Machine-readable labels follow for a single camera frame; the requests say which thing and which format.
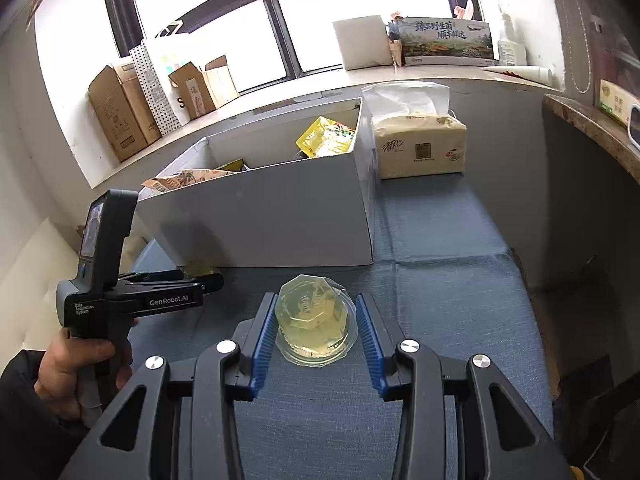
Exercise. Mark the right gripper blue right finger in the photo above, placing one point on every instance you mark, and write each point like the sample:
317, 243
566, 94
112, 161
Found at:
371, 347

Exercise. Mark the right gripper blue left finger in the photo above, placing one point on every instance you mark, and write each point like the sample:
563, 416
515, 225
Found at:
264, 345

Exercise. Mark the yellow jelly cup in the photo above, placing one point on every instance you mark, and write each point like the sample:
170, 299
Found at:
199, 269
317, 321

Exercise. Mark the pink cartoon snack bag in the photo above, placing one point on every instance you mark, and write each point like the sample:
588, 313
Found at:
184, 178

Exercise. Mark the yellow snack pouch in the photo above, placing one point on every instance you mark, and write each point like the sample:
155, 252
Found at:
325, 137

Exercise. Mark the left hand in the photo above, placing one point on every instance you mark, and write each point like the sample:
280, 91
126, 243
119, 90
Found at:
65, 357

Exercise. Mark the cream tufted sofa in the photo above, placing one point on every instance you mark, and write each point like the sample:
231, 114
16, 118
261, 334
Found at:
28, 292

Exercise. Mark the black left jacket sleeve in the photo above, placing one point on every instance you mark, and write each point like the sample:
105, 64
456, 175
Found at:
35, 443

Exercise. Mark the tall brown cardboard box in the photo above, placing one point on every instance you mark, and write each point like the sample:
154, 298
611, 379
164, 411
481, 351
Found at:
122, 111

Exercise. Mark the white cardboard storage box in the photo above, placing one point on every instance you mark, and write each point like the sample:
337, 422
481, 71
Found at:
280, 210

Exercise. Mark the white polka dot paper bag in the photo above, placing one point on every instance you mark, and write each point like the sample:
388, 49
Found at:
154, 60

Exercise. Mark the open small cardboard box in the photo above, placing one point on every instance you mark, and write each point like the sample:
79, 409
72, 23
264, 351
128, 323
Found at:
203, 90

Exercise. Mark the tissue pack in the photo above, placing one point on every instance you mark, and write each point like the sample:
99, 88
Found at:
415, 134

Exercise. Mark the printed landscape gift box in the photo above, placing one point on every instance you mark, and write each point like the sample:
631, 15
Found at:
444, 41

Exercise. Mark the white tube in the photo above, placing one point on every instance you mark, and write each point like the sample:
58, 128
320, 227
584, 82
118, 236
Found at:
537, 74

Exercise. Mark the green white box on shelf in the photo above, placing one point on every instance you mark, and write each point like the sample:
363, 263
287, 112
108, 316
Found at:
615, 101

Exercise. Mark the white spray bottle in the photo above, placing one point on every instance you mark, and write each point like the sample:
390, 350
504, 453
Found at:
510, 52

